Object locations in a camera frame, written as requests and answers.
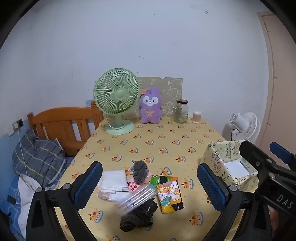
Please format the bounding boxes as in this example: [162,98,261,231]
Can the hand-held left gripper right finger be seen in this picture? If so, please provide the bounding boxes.
[196,163,272,241]

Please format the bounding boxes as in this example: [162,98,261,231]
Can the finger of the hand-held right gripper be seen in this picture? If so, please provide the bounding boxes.
[239,140,296,183]
[270,142,296,165]

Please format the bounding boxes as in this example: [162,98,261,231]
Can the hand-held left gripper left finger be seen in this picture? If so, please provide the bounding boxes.
[25,161,103,241]

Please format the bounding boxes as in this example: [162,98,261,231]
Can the beige white socks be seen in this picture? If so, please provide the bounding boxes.
[97,190,130,203]

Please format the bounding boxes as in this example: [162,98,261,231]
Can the patterned yellow gift box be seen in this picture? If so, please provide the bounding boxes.
[200,140,259,193]

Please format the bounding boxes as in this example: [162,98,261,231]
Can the cartoon printed tissue packet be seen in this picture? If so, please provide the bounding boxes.
[155,180,185,214]

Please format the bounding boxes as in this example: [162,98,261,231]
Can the clear plastic zip bag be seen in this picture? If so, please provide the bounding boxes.
[115,183,156,215]

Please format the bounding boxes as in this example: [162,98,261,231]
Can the green packet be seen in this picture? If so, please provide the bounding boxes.
[150,175,179,186]

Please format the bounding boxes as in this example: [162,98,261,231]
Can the black cloth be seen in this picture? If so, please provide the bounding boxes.
[119,198,159,232]

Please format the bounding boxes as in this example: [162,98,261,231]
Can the person's right hand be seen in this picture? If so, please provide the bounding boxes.
[269,206,282,239]

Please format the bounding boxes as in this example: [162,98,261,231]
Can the white folded tissue stack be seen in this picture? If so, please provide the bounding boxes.
[98,170,129,193]

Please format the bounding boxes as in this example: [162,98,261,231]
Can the white standing fan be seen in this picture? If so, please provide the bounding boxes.
[229,112,261,145]

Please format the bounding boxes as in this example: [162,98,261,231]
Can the pink packet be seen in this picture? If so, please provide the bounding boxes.
[126,175,153,193]

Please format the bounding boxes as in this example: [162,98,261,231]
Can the grey sock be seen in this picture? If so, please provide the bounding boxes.
[131,159,149,184]

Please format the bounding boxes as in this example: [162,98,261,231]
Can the grey plaid pillow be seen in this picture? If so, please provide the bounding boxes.
[12,128,66,188]

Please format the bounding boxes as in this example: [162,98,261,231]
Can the beige door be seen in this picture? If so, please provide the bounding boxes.
[257,11,296,158]

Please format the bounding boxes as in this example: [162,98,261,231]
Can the white bed cloth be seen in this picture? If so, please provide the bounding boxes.
[17,174,44,239]

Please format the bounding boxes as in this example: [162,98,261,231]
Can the yellow printed tablecloth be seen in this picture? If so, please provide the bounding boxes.
[52,116,259,241]

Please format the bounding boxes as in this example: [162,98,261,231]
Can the wooden bed headboard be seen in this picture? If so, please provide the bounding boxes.
[27,101,104,156]

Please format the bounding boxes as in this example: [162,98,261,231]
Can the glass jar with dark lid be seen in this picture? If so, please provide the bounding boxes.
[172,99,189,123]

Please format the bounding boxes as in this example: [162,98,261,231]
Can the blue bedsheet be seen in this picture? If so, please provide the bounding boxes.
[0,176,27,241]

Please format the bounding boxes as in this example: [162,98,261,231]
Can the purple plush bunny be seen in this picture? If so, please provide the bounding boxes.
[139,87,163,124]

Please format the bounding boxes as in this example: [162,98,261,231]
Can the green desk fan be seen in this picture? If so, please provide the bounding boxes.
[93,68,140,135]

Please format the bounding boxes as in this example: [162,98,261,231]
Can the patterned olive board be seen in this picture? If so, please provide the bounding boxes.
[136,76,183,117]

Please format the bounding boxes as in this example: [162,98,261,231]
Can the white cable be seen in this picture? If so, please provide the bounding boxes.
[17,130,28,176]

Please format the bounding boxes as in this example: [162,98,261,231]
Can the wall socket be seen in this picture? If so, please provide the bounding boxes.
[12,119,24,132]

